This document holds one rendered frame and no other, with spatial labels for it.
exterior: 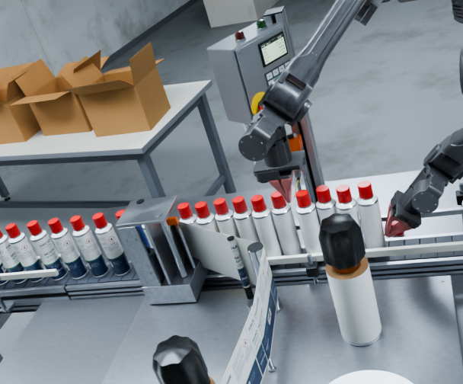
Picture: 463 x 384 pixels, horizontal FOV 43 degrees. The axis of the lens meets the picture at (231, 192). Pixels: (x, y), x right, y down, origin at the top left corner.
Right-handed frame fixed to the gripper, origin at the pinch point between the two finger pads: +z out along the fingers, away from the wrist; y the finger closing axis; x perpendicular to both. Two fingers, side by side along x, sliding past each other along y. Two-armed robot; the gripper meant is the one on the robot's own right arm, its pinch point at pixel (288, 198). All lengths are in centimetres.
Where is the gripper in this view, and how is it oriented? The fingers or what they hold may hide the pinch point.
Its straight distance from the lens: 124.4
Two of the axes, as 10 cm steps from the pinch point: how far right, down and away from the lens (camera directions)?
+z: 2.7, 8.5, 4.6
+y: 9.4, -1.3, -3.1
